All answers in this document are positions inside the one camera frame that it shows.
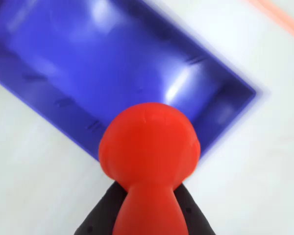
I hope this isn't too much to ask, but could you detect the orange tape stripe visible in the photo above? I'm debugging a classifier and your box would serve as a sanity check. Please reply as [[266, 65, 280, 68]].
[[245, 0, 294, 44]]

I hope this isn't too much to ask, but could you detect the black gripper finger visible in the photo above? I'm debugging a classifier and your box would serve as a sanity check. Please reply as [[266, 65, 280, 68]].
[[175, 183, 217, 235], [73, 182, 127, 235]]

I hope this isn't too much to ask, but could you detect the blue plastic box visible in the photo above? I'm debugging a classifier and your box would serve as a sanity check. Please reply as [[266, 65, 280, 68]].
[[0, 0, 257, 163]]

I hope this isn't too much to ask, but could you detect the red mushroom-shaped toy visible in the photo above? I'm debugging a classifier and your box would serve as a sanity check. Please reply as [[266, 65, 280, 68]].
[[98, 102, 201, 235]]

